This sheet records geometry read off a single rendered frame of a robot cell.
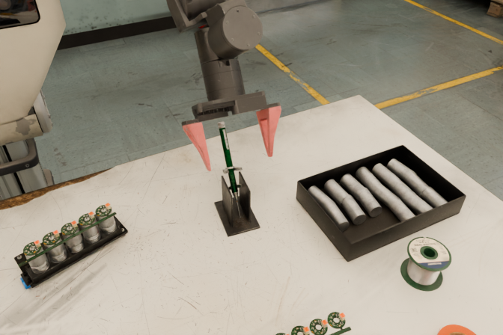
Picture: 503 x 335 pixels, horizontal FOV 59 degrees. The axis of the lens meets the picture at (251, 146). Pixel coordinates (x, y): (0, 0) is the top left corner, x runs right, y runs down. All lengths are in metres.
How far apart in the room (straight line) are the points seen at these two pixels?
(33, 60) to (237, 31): 0.49
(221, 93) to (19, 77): 0.47
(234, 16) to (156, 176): 0.40
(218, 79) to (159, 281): 0.31
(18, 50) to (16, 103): 0.11
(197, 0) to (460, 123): 2.05
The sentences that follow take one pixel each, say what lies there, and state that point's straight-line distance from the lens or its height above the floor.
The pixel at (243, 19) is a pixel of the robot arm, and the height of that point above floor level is 1.10.
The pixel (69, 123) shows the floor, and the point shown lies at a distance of 2.50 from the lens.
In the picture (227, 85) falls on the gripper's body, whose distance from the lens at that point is 0.64.
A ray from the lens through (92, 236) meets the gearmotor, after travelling 0.75.
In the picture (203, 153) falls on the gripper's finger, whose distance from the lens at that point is 0.64.
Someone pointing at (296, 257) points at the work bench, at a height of 0.75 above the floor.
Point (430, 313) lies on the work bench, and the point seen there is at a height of 0.75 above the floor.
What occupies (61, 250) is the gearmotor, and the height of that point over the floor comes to 0.79.
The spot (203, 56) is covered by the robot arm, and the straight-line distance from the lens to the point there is 0.66.
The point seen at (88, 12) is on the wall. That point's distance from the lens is 3.27.
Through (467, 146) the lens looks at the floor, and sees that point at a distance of 2.39.
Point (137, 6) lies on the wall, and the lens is 3.33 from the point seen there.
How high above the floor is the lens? 1.32
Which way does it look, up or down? 38 degrees down
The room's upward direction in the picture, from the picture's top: straight up
